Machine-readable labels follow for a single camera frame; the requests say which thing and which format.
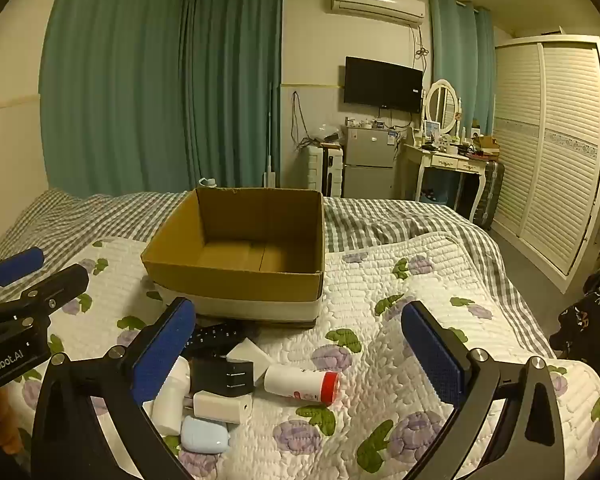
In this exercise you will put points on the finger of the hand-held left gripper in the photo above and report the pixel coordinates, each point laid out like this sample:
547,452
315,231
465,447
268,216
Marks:
55,286
17,265

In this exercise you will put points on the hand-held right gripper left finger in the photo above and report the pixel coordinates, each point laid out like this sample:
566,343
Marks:
166,355

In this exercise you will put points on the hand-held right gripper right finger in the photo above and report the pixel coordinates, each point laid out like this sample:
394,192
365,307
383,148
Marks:
432,360

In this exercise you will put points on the white cup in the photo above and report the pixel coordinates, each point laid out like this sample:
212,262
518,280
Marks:
172,396

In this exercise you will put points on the black remote control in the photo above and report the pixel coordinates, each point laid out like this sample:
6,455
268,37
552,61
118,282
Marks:
215,336

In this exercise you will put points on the black power adapter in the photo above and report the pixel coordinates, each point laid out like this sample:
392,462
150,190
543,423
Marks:
222,377

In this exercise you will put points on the white power adapter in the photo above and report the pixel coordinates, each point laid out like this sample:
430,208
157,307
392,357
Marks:
217,406

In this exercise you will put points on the white rectangular block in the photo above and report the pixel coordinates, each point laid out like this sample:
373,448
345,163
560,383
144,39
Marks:
250,357

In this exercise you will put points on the light blue case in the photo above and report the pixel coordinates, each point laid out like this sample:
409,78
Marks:
205,436

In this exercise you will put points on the white bottle with red cap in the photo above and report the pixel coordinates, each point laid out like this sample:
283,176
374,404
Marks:
295,382

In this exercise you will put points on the person's left hand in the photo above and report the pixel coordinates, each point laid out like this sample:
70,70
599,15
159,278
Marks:
5,422

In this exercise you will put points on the white floral quilt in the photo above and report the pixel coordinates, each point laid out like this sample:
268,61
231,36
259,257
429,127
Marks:
380,385

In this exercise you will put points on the checked bed sheet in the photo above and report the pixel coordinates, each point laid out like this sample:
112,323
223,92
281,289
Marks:
105,210

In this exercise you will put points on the dark patterned pants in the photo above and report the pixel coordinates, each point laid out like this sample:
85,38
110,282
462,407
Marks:
590,320

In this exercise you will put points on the dark suitcase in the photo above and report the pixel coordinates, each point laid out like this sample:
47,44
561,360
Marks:
495,190

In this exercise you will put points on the white dressing table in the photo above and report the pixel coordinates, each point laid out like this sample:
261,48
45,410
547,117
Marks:
445,161

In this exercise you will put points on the wide teal curtain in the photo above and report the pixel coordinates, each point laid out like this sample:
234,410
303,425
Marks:
115,85

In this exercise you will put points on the grey small fridge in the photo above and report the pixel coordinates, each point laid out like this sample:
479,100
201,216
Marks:
369,160

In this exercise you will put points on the white suitcase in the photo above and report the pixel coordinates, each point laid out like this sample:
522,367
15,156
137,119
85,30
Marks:
322,170

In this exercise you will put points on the small cardboard box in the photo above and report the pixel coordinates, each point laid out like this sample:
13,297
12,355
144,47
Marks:
487,144

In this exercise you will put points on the white louvred wardrobe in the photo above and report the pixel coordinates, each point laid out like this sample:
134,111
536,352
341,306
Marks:
550,160

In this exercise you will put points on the white mop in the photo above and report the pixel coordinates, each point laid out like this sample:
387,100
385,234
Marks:
270,135

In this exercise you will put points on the clear plastic bag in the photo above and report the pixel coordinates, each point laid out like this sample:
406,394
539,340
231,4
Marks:
325,134

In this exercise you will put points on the oval white mirror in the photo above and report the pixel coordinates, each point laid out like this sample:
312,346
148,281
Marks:
442,105

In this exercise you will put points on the teal corner curtain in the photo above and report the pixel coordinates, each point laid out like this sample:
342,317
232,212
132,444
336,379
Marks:
230,85

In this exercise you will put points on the narrow teal curtain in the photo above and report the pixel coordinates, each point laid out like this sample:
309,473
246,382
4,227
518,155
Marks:
460,60

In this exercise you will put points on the white air conditioner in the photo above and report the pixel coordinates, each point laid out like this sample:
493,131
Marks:
375,5

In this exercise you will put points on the small picture frame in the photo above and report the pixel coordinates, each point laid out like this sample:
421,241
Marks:
432,128

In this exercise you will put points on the black wall television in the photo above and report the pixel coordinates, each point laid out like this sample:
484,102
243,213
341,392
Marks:
382,85

